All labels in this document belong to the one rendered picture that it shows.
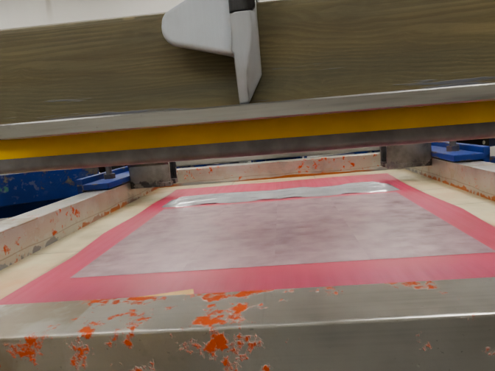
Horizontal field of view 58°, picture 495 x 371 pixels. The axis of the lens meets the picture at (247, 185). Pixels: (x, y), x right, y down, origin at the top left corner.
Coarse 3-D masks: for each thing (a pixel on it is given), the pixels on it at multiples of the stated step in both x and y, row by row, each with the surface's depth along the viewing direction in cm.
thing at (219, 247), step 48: (192, 192) 82; (96, 240) 50; (144, 240) 48; (192, 240) 46; (240, 240) 44; (48, 288) 35; (96, 288) 34; (144, 288) 33; (192, 288) 32; (240, 288) 31
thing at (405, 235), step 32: (384, 192) 64; (416, 192) 62; (288, 224) 49; (320, 224) 48; (352, 224) 47; (384, 224) 45; (416, 224) 44; (448, 224) 43; (480, 224) 42; (288, 256) 37; (320, 256) 36; (352, 256) 36; (384, 256) 35; (416, 256) 34; (448, 256) 34; (480, 256) 33; (288, 288) 30
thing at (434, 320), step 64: (128, 192) 75; (0, 256) 41; (0, 320) 20; (64, 320) 19; (128, 320) 19; (192, 320) 18; (256, 320) 18; (320, 320) 17; (384, 320) 17; (448, 320) 17
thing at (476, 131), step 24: (216, 144) 31; (240, 144) 31; (264, 144) 30; (288, 144) 30; (312, 144) 30; (336, 144) 30; (360, 144) 30; (384, 144) 30; (0, 168) 32; (24, 168) 32; (48, 168) 32; (72, 168) 32
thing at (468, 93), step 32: (352, 96) 27; (384, 96) 27; (416, 96) 27; (448, 96) 27; (480, 96) 27; (0, 128) 29; (32, 128) 29; (64, 128) 29; (96, 128) 29; (128, 128) 29
